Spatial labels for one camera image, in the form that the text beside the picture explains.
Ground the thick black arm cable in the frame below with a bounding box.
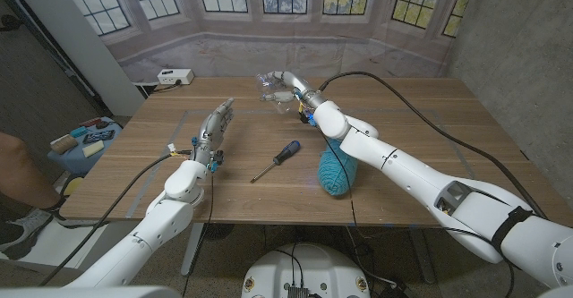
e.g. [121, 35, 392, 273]
[317, 71, 548, 221]
[38, 149, 193, 286]

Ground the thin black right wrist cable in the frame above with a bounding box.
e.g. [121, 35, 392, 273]
[321, 136, 516, 298]

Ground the brown twine roll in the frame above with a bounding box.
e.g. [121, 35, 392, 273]
[49, 134, 80, 155]

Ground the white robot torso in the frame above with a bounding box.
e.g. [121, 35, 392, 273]
[241, 243, 372, 298]

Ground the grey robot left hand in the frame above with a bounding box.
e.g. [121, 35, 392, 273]
[190, 97, 235, 167]

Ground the yellow black floor object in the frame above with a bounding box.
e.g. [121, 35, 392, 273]
[59, 175, 85, 199]

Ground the black door handle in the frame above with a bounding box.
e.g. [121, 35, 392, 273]
[0, 14, 21, 33]

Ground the teal yarn skein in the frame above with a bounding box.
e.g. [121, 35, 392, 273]
[317, 149, 359, 197]

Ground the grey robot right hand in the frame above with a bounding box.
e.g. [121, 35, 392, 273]
[259, 70, 328, 111]

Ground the white floor cable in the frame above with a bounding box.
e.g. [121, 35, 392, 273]
[344, 226, 398, 286]

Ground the black power strip cord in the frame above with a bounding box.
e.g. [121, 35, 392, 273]
[151, 81, 183, 94]

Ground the printed window backdrop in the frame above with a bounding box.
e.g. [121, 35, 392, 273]
[56, 0, 478, 84]

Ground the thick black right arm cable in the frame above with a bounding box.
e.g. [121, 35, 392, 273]
[317, 71, 548, 221]

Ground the white floor mat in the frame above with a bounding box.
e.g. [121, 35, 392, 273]
[17, 219, 113, 266]

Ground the black power brick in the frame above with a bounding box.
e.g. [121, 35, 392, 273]
[380, 282, 413, 298]

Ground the white power strip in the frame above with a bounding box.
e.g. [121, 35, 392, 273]
[157, 68, 195, 86]

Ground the yellow sponge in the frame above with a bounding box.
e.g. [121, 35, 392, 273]
[81, 140, 106, 158]

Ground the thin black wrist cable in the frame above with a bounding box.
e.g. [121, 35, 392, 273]
[181, 172, 215, 297]
[321, 136, 516, 298]

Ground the black blue handled screwdriver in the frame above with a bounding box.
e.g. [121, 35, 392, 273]
[249, 140, 302, 184]

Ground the grey black sneaker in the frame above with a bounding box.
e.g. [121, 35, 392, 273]
[0, 209, 90, 261]

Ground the white slanted pillar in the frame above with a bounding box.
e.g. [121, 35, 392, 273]
[8, 0, 147, 116]

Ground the thin black left wrist cable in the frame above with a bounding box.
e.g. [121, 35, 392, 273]
[181, 172, 215, 297]

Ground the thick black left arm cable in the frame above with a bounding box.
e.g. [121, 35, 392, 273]
[38, 149, 193, 286]

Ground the grey metal table leg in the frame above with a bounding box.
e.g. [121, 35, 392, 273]
[180, 223, 206, 277]
[407, 226, 436, 285]

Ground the blue stool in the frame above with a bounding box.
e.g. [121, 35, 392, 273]
[47, 116, 123, 176]

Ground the black floor fan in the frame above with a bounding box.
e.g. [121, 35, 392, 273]
[203, 223, 235, 242]

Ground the person bare leg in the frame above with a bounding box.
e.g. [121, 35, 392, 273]
[0, 131, 64, 218]

